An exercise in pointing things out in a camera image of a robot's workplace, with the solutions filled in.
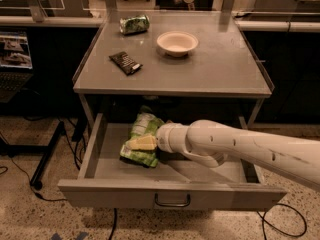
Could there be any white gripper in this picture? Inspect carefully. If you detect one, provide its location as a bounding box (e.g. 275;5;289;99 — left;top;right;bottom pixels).
126;123;188;154

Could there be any green rice chip bag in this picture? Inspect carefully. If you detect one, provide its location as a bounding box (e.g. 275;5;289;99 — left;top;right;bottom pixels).
120;105;165;168

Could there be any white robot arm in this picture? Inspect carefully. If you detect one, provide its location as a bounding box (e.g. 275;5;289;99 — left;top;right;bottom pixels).
125;120;320;191

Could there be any grey open drawer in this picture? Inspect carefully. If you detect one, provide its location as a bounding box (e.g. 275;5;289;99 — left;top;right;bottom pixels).
58;114;286;211

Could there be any grey metal counter cabinet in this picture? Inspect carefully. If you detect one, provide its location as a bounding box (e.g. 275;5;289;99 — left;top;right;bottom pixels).
74;10;273;123

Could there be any dark snack bar wrapper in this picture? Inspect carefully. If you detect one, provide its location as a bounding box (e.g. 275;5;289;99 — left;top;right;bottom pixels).
109;51;142;75

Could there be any white paper bowl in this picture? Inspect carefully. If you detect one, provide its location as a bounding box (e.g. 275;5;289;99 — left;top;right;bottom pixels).
157;31;199;57

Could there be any black desk stand leg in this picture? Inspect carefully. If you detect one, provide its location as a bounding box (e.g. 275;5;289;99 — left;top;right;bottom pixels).
0;122;65;190

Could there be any green soda can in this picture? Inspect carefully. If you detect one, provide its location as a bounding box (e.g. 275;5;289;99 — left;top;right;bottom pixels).
119;14;150;35

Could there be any laptop computer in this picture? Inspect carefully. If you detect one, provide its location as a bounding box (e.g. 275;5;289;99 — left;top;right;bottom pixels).
0;30;34;103

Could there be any black drawer handle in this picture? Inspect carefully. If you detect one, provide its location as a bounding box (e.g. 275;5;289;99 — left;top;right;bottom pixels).
154;193;191;208

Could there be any black floor cable centre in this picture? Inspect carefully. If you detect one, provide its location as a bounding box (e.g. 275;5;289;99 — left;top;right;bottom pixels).
107;207;119;240

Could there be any black floor cable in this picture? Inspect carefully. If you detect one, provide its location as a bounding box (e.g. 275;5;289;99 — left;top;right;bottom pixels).
0;130;68;203
256;202;308;240
107;207;119;240

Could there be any black floor cable left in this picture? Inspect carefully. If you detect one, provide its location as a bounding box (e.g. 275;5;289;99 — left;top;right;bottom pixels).
0;130;68;203

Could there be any black floor cable right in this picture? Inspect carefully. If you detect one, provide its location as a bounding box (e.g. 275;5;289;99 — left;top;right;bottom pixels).
256;202;308;240

